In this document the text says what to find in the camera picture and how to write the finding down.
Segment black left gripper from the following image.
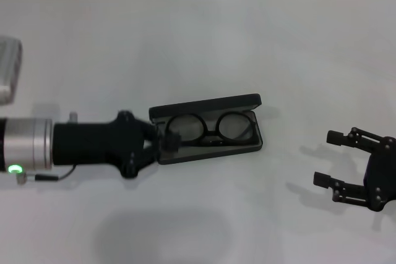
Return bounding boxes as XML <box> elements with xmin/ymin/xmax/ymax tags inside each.
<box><xmin>52</xmin><ymin>109</ymin><xmax>183</xmax><ymax>180</ymax></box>

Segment black plug cable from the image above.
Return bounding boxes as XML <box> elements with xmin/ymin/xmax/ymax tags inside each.
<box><xmin>15</xmin><ymin>164</ymin><xmax>78</xmax><ymax>185</ymax></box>

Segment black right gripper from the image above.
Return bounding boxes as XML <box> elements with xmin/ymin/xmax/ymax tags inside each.
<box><xmin>312</xmin><ymin>126</ymin><xmax>396</xmax><ymax>213</ymax></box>

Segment black round-lens glasses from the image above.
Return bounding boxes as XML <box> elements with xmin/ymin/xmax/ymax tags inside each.
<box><xmin>165</xmin><ymin>111</ymin><xmax>256</xmax><ymax>148</ymax></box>

